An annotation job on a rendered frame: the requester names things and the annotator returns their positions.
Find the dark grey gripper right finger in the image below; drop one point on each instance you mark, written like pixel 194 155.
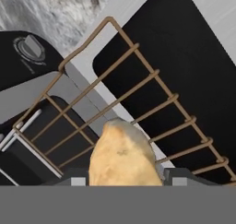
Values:
pixel 179 181

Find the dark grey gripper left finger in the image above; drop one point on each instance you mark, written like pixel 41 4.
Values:
pixel 78 181

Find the golden brown baguette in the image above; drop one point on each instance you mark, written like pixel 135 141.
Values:
pixel 124 155

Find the black and silver toaster oven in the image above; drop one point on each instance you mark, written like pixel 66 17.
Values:
pixel 27 98

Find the black glass toaster oven door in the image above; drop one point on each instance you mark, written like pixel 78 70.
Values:
pixel 184 80

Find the grey toaster oven temperature knob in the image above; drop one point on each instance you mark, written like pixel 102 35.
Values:
pixel 30 49

